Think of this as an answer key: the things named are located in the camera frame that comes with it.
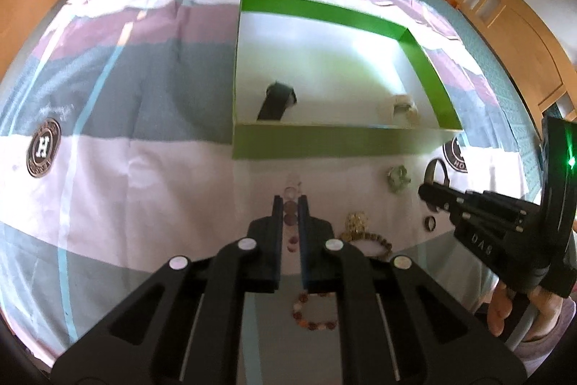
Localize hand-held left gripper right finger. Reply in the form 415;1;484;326
299;194;527;385

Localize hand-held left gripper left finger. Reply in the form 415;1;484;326
52;194;285;385

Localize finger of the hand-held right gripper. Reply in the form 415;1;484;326
451;205;550;292
418;182;542;228

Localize pink crystal bead bracelet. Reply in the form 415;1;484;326
282;173;305;253

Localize pale green jade bracelet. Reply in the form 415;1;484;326
385;166;413;193

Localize gold chain bracelet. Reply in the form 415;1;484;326
340;211;368;241

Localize brown bead bracelet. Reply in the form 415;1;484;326
356;233;394;262

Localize reddish bead bracelet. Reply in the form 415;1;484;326
291;291;339;332

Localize green cardboard box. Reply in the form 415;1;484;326
232;0;463;161

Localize person's right forearm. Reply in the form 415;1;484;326
514;301;577;365

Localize person's right hand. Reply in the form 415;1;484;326
484;280;565;341

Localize white watch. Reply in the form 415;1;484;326
383;93;420;122

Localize striped pastel bed sheet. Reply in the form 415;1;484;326
0;0;546;372

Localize wooden wardrobe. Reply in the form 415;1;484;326
392;0;577;128

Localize black strap watch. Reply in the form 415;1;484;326
256;81;299;123

